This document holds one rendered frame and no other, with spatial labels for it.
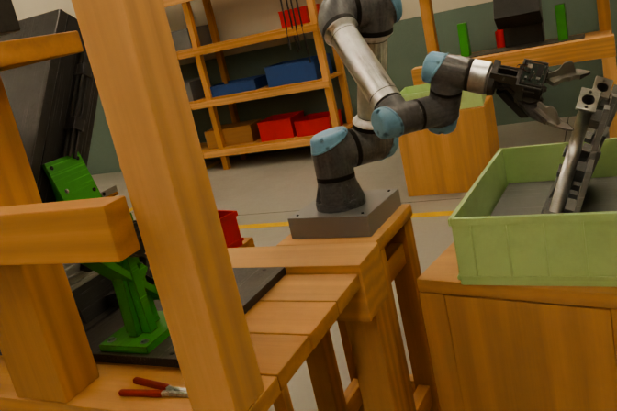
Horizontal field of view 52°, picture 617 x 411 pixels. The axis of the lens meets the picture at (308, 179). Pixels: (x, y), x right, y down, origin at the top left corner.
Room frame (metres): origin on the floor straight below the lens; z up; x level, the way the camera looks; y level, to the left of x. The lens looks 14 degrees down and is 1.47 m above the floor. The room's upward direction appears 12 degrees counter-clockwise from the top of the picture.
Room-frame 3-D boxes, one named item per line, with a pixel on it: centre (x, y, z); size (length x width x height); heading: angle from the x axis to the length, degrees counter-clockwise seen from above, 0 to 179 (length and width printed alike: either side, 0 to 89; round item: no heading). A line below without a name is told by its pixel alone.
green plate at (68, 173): (1.58, 0.59, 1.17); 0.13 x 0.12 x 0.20; 62
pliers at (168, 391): (1.05, 0.35, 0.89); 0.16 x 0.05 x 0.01; 60
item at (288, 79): (7.48, 0.81, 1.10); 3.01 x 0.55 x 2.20; 63
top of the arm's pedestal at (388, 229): (1.86, -0.08, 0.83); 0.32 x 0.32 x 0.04; 60
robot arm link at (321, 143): (1.86, -0.09, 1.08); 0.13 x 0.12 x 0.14; 110
